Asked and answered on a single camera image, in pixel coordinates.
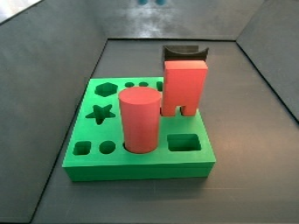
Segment red cylinder peg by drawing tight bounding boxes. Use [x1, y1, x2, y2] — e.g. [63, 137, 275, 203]
[118, 87, 162, 154]

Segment green shape sorter block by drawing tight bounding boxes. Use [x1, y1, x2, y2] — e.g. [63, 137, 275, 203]
[61, 77, 216, 181]

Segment blue three prong object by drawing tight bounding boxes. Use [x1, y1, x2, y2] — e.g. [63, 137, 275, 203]
[136, 0, 167, 5]

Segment black curved fixture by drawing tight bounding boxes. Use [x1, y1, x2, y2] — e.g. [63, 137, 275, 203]
[163, 45, 210, 68]

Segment red arch block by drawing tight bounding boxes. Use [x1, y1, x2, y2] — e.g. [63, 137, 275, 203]
[162, 60, 208, 116]

